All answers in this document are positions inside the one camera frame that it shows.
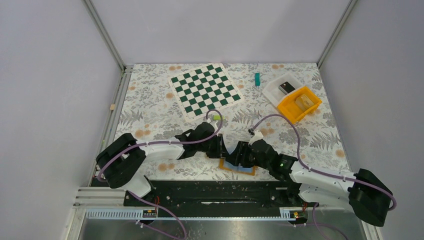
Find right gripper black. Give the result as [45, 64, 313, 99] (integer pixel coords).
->
[225, 140, 271, 170]

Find orange plastic bin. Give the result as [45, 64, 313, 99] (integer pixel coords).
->
[276, 86, 322, 124]

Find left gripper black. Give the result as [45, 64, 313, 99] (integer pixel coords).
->
[197, 133, 229, 159]

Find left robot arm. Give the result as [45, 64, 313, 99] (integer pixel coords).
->
[95, 120, 222, 206]

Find purple cable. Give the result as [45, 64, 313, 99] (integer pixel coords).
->
[96, 109, 224, 182]
[249, 114, 398, 240]

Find white plastic bin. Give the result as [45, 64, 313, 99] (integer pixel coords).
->
[262, 73, 305, 107]

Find floral tablecloth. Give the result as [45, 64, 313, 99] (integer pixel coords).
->
[111, 63, 350, 181]

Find lime green block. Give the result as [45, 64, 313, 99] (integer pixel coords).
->
[212, 115, 224, 121]

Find green white chessboard mat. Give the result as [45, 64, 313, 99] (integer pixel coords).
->
[168, 63, 245, 122]

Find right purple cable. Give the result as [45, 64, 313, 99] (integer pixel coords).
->
[249, 114, 398, 240]

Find black card in white bin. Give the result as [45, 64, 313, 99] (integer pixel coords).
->
[278, 81, 296, 95]

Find orange leather card holder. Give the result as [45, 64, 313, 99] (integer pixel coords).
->
[218, 158, 257, 176]

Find gold cards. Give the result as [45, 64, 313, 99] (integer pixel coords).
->
[295, 94, 315, 111]

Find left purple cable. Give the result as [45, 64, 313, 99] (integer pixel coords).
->
[96, 109, 224, 182]

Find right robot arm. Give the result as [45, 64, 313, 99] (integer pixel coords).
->
[221, 139, 396, 227]

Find aluminium rail front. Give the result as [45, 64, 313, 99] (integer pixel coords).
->
[74, 187, 307, 221]

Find teal block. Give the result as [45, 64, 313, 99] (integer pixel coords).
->
[254, 72, 261, 87]

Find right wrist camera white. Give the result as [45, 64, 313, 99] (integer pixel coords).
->
[248, 129, 264, 145]

